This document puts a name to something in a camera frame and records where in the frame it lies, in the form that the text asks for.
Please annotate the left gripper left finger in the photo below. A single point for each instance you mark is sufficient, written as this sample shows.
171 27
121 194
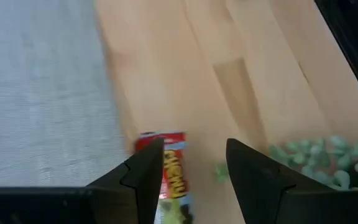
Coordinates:
138 186

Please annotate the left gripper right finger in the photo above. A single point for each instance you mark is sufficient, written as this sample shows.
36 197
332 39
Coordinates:
256 186

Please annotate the red wrapper granola bar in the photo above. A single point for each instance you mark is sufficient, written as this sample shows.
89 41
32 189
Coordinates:
174 174

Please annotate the potted green succulent plant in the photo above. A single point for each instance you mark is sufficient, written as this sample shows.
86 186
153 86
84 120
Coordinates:
322 158

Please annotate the grey woven table mat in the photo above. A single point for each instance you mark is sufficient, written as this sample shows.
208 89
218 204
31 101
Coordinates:
42 93

